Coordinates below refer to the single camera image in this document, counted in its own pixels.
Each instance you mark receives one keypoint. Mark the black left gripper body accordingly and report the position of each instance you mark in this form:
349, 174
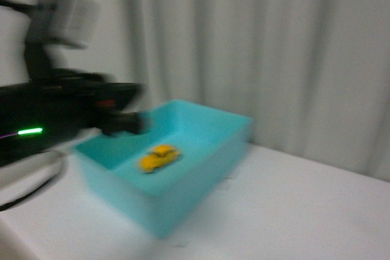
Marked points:
40, 114

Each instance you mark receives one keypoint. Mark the yellow beetle toy car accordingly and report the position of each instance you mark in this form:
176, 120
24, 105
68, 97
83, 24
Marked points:
158, 157

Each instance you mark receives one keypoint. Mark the light blue plastic bin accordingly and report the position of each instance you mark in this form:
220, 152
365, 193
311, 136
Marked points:
210, 142

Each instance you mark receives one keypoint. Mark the grey pleated curtain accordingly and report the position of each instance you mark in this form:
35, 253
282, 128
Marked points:
313, 74

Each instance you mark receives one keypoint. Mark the grey camera on gripper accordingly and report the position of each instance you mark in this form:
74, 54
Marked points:
56, 22

